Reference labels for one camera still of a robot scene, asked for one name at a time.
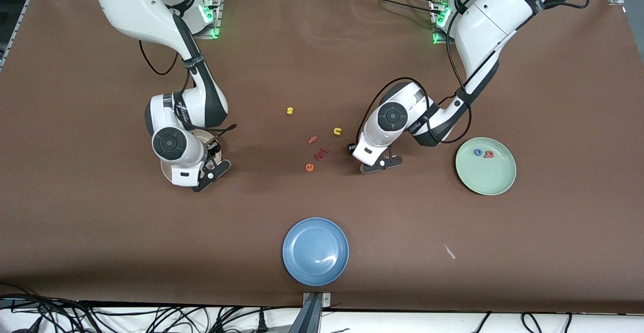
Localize beige brown plate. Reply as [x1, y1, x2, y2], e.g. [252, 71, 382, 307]
[161, 129, 222, 180]

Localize brown table cover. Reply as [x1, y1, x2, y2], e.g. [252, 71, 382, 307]
[0, 0, 644, 314]

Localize blue plate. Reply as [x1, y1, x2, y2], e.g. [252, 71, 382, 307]
[282, 217, 350, 287]

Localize green plate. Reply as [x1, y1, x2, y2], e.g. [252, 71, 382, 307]
[455, 137, 517, 196]

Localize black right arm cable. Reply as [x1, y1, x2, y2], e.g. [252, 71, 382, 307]
[139, 40, 238, 145]

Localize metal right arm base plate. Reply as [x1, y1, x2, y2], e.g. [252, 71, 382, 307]
[191, 0, 224, 40]

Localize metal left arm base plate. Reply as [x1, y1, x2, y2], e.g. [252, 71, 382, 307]
[431, 0, 453, 46]

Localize black cable on table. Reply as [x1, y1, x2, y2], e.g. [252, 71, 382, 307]
[358, 0, 446, 16]

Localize grey metal camera mount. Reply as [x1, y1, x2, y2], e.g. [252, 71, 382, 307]
[302, 292, 332, 333]

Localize tangled black cables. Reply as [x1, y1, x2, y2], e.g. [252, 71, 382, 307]
[0, 283, 302, 333]

